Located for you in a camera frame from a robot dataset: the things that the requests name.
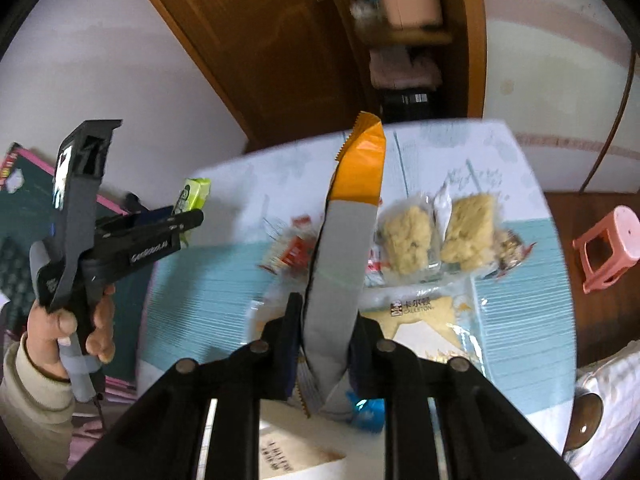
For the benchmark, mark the yellow rice cake packet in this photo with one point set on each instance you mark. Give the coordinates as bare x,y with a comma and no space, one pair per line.
470,230
405,235

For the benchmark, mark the clear bag of star crackers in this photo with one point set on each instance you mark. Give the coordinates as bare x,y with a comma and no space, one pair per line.
425,320

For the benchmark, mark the wooden door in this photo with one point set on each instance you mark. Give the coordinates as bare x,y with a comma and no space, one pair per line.
260,50

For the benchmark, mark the wooden bedpost knob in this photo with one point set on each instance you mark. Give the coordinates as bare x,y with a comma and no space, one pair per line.
585,420

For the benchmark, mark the white paper box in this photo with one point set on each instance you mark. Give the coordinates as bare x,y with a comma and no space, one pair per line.
310,440

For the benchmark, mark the white quilted bed blanket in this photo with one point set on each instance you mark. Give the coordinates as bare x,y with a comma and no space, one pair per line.
620,385

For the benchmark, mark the orange grey snack packet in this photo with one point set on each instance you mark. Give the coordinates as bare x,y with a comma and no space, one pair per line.
340,270

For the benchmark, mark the blue snack packet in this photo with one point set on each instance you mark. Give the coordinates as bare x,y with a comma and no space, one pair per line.
369,410

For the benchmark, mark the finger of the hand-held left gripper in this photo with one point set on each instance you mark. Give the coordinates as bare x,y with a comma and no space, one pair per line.
187,220
155,218

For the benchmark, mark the blue patterned tablecloth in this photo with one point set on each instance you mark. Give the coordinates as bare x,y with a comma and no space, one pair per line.
200,285

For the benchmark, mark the black box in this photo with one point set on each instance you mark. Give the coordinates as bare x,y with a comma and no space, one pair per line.
410,105

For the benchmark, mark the person's left hand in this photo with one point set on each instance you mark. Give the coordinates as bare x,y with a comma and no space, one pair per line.
47,335

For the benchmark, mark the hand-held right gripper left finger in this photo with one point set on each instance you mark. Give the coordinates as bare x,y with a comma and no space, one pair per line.
292,345

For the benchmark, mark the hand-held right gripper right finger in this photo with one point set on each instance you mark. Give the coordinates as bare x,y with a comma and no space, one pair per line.
361,362

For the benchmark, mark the folded pink cloth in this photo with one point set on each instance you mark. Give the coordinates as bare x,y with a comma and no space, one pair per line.
405,72

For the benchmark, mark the wooden corner shelf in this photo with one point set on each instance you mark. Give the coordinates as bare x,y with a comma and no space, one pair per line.
470,35

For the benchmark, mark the floral sliding door wardrobe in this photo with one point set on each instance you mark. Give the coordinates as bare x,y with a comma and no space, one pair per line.
550,85

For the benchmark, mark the person's left forearm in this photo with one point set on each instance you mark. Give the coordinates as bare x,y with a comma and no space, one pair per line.
25,410

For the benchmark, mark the pink plastic stool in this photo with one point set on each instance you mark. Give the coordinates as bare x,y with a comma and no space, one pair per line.
607,250

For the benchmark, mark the small white blue toy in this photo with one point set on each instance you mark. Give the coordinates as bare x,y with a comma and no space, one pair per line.
367,7

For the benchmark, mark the red white dark fruit packet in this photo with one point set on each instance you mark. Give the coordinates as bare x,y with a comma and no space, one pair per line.
511,252

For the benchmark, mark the black clip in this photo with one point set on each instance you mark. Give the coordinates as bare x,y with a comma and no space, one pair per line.
136,201

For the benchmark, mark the small red snack packet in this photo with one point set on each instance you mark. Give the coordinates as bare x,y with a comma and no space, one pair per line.
295,252

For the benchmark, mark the green snack packet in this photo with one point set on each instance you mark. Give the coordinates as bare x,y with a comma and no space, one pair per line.
192,194

